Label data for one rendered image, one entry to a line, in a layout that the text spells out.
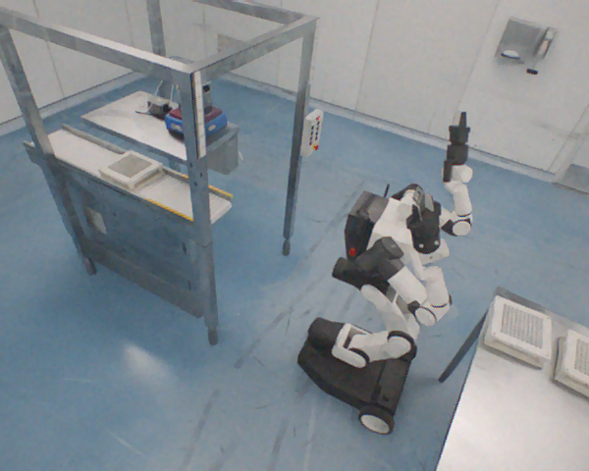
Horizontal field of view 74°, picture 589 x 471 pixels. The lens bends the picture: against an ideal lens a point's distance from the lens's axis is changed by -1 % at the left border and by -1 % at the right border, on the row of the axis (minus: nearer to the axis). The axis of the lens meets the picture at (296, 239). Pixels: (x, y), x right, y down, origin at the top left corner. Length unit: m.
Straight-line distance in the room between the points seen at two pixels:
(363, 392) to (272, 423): 0.55
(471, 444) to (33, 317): 2.65
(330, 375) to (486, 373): 0.94
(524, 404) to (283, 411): 1.29
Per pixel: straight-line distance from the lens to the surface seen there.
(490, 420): 1.75
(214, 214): 2.11
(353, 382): 2.45
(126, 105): 2.19
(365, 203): 1.72
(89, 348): 2.85
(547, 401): 1.92
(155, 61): 1.62
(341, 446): 2.47
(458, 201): 1.92
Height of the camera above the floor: 2.29
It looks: 43 degrees down
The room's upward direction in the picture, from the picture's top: 7 degrees clockwise
